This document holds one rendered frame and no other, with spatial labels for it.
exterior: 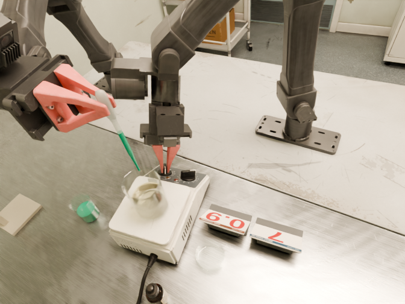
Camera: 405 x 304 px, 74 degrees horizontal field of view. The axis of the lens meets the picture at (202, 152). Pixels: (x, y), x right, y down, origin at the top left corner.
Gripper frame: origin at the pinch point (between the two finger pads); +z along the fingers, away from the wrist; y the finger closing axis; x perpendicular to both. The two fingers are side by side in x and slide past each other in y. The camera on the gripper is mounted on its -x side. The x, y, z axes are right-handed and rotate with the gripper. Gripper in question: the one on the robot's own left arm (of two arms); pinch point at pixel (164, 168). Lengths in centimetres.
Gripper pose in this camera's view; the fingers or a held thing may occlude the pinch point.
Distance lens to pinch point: 58.9
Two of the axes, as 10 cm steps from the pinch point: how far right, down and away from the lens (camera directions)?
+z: -0.6, 9.4, 3.4
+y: 9.8, -0.2, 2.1
